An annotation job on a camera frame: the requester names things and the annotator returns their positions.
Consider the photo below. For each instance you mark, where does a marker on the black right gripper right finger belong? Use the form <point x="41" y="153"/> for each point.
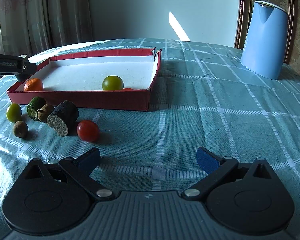
<point x="248" y="198"/>

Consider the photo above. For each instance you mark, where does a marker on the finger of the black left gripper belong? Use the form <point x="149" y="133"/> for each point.
<point x="18" y="66"/>

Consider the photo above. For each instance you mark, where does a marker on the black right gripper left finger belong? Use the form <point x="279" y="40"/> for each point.
<point x="47" y="199"/>

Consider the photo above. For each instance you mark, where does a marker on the orange mandarin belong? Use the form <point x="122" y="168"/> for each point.
<point x="33" y="85"/>

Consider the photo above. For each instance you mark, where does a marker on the red cherry tomato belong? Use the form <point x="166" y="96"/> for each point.
<point x="88" y="131"/>

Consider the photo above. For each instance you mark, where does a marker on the dark cut vegetable chunk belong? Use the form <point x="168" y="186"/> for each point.
<point x="63" y="117"/>

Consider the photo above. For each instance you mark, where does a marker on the green cherry tomato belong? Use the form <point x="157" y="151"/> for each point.
<point x="112" y="82"/>
<point x="13" y="112"/>

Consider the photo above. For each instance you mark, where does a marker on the green cucumber piece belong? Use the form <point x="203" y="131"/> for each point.
<point x="34" y="106"/>

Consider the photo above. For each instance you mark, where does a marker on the patterned brown curtain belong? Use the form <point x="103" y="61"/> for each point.
<point x="32" y="26"/>

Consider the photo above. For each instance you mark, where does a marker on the brown longan fruit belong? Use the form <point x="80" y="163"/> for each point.
<point x="44" y="112"/>
<point x="20" y="129"/>

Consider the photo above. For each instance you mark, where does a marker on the teal checked tablecloth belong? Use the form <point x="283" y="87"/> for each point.
<point x="202" y="97"/>

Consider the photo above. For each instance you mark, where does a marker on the blue electric kettle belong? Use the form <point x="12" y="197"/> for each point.
<point x="265" y="43"/>

